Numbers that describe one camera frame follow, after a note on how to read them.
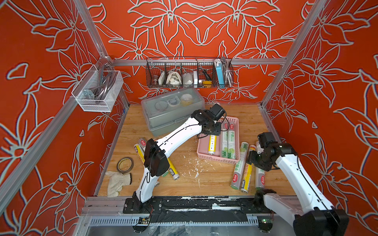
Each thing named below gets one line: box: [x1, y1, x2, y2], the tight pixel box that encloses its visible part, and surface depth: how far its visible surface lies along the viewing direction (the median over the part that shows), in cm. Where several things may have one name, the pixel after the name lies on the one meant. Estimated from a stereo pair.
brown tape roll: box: [116, 156, 134, 174], surface depth 89 cm
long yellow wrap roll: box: [240, 144, 257, 194], surface depth 81 cm
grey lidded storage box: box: [141, 87, 206, 137], surface depth 98 cm
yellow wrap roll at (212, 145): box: [208, 134, 218, 155], surface depth 77 cm
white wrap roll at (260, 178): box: [254, 166, 266, 189], surface depth 79 cm
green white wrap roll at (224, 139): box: [220, 121, 229, 159], surface depth 96 cm
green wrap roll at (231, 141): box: [227, 122, 236, 160], surface depth 94 cm
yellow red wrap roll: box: [167, 157, 180, 181], surface depth 83 cm
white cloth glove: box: [105, 171, 131, 198], surface depth 82 cm
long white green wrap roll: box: [230, 141, 250, 190], surface depth 83 cm
